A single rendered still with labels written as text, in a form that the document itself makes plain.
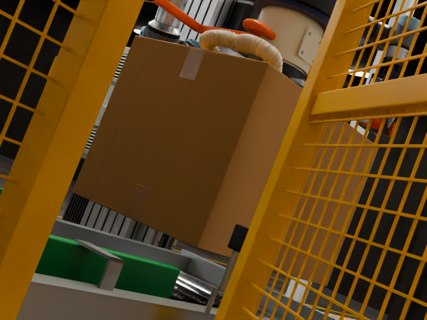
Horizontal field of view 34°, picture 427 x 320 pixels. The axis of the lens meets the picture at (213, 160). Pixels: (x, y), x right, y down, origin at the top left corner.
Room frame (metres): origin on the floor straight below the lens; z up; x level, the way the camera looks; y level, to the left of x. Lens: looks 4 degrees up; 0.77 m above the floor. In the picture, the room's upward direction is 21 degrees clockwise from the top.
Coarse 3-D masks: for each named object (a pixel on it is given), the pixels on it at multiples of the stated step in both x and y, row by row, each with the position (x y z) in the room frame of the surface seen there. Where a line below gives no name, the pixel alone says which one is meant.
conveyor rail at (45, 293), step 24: (48, 288) 0.95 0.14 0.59; (72, 288) 0.98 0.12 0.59; (96, 288) 1.05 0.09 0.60; (24, 312) 0.93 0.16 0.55; (48, 312) 0.96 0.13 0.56; (72, 312) 0.99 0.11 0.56; (96, 312) 1.03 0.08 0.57; (120, 312) 1.07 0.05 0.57; (144, 312) 1.11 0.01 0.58; (168, 312) 1.15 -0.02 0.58; (192, 312) 1.20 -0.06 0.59; (216, 312) 1.28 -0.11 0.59
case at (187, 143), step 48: (144, 48) 1.60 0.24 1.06; (192, 48) 1.51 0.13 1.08; (144, 96) 1.56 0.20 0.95; (192, 96) 1.48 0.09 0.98; (240, 96) 1.40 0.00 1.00; (288, 96) 1.47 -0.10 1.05; (96, 144) 1.62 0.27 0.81; (144, 144) 1.53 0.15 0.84; (192, 144) 1.45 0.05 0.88; (240, 144) 1.39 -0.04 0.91; (96, 192) 1.58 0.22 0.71; (144, 192) 1.49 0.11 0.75; (192, 192) 1.42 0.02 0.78; (240, 192) 1.44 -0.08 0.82; (336, 192) 1.74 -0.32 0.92; (192, 240) 1.39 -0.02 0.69; (288, 240) 1.64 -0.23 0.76; (336, 240) 1.82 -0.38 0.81
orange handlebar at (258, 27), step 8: (160, 0) 1.74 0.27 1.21; (168, 8) 1.77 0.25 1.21; (176, 8) 1.79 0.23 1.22; (176, 16) 1.80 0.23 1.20; (184, 16) 1.82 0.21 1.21; (192, 24) 1.85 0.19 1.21; (200, 24) 1.87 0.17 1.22; (248, 24) 1.63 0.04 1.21; (256, 24) 1.62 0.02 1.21; (200, 32) 1.87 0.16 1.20; (240, 32) 1.78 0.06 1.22; (248, 32) 1.76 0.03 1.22; (256, 32) 1.68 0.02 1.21; (264, 32) 1.64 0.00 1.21; (272, 32) 1.66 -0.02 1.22; (376, 120) 2.14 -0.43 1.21
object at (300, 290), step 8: (400, 0) 5.45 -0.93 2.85; (408, 0) 5.41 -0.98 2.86; (400, 16) 5.42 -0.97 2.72; (392, 24) 5.45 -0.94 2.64; (376, 56) 5.47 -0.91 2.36; (384, 56) 5.42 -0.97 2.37; (376, 64) 5.45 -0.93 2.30; (368, 80) 5.46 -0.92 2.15; (360, 128) 5.41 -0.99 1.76; (304, 280) 5.40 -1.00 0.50; (288, 288) 5.47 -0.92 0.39; (296, 288) 5.43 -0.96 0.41; (304, 288) 5.43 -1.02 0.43; (288, 296) 5.45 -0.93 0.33; (296, 296) 5.41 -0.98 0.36
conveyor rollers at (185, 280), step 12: (180, 276) 2.05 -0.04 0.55; (192, 276) 2.14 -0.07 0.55; (180, 288) 1.81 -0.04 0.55; (192, 288) 1.90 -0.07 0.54; (204, 288) 1.99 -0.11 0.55; (180, 300) 1.58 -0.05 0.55; (192, 300) 1.67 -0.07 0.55; (204, 300) 1.75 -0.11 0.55; (216, 300) 1.84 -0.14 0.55; (264, 312) 1.96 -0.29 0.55
